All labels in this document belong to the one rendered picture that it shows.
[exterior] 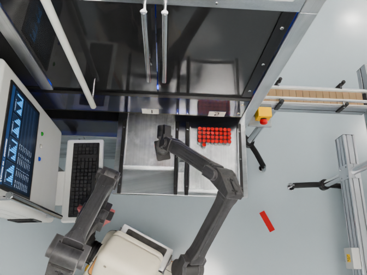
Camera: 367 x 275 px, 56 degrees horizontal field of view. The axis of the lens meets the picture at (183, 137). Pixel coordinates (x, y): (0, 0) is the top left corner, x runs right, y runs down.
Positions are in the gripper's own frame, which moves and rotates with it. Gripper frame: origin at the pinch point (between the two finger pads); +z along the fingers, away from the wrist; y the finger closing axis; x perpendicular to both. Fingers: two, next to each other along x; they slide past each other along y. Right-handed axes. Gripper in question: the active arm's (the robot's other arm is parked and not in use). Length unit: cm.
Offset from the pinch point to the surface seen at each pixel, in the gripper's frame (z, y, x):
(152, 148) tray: 5.0, 4.8, 4.6
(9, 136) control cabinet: -51, 7, 55
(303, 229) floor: 88, -62, -97
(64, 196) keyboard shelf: 10, -11, 54
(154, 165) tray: 4.0, -4.6, 5.1
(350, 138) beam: 39, -7, -126
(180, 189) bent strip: 2.6, -19.6, -5.7
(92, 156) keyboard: 11.3, 7.8, 36.8
